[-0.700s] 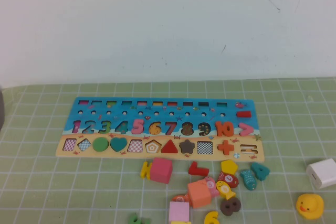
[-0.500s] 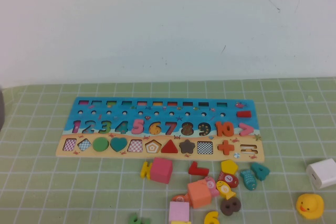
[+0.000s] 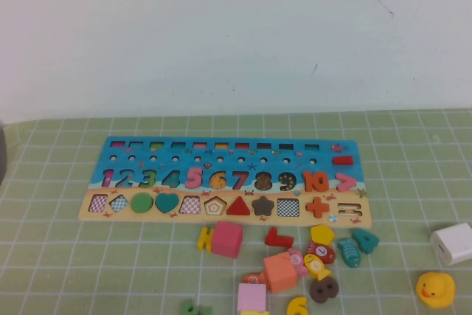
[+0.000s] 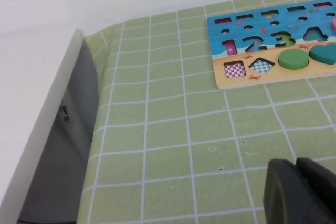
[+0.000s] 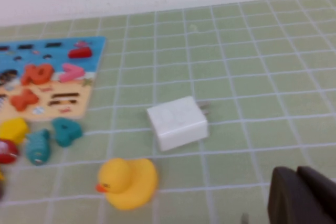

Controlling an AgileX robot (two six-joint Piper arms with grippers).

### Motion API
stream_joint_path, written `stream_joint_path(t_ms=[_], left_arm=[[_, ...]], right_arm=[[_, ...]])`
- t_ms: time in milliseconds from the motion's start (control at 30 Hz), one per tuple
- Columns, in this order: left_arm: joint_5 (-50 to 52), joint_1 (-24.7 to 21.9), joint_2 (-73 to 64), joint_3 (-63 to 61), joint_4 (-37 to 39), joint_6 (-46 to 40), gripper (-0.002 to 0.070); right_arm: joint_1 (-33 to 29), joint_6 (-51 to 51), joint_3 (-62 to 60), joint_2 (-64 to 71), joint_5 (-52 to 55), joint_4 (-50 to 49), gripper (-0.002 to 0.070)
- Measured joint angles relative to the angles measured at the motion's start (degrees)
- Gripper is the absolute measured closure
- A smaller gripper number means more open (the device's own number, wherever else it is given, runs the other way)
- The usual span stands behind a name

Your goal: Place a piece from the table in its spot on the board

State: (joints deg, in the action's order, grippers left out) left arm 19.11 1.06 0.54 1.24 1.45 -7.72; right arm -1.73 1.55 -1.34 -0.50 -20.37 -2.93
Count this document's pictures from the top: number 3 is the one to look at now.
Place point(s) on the yellow wooden block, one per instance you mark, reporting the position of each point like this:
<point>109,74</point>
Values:
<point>254,313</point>

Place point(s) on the red triangle piece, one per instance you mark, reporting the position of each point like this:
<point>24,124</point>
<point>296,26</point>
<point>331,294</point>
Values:
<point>238,208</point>

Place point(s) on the teal heart piece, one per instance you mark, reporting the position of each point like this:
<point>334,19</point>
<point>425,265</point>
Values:
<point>166,202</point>

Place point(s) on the brown number eight piece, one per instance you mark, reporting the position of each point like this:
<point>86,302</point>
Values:
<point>311,289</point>

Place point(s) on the yellow number six piece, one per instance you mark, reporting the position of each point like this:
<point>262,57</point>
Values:
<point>295,308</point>

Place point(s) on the orange wooden cube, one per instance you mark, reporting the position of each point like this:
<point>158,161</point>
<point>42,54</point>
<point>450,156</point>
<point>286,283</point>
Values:
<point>280,270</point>

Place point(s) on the yellow pentagon piece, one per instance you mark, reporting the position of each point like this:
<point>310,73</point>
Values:
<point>322,234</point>

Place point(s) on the magenta wooden cube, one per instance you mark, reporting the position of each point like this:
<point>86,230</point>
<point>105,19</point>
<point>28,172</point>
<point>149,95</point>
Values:
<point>225,241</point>

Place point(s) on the white charger block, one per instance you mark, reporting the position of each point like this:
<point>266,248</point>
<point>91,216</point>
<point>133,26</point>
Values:
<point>451,243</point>

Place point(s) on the yellow rubber duck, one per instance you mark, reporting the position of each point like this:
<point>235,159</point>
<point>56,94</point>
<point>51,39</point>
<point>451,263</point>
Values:
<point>435,287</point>

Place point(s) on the orange number ten piece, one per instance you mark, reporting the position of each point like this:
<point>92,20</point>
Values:
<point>307,182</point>

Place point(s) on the orange plus sign piece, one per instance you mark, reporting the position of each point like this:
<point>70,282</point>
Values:
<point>317,207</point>

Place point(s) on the teal wooden fish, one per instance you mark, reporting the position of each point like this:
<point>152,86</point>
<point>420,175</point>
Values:
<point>348,252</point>

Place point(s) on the green checked tablecloth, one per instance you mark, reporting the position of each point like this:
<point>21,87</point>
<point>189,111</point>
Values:
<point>73,256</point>

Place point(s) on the green circle piece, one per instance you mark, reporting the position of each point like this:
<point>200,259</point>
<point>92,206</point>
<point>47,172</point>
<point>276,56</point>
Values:
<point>141,203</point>

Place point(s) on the yellow wooden fish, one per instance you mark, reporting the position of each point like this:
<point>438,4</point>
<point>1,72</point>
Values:
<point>316,265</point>

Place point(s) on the pink number five piece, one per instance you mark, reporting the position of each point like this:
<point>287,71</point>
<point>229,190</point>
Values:
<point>193,169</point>

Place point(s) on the pink greater-than sign piece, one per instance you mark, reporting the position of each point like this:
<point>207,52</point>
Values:
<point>350,181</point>

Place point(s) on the red minus sign piece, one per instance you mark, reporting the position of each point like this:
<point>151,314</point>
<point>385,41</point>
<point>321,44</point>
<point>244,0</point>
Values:
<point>343,160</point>

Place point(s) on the teal number four piece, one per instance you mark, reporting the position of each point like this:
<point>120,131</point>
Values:
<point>368,243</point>

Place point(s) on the light pink wooden cube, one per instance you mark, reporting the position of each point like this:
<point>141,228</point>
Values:
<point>252,296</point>

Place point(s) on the red wooden fish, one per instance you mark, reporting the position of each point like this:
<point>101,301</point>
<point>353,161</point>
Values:
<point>322,252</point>

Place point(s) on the pink wooden fish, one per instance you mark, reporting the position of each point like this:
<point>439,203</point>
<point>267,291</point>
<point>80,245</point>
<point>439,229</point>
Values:
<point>295,257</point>

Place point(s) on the yellow equals sign piece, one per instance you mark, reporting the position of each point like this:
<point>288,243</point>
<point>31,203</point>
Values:
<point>202,241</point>

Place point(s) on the green number piece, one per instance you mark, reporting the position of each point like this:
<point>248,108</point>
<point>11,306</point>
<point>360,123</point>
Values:
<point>189,307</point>

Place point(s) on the orange wooden fish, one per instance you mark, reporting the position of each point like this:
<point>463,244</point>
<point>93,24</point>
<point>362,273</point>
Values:
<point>252,279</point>

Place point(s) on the red number seven piece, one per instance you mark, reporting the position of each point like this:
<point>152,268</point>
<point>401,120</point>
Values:
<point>276,242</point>

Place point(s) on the colourful wooden number puzzle board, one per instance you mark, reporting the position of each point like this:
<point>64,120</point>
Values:
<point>92,167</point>

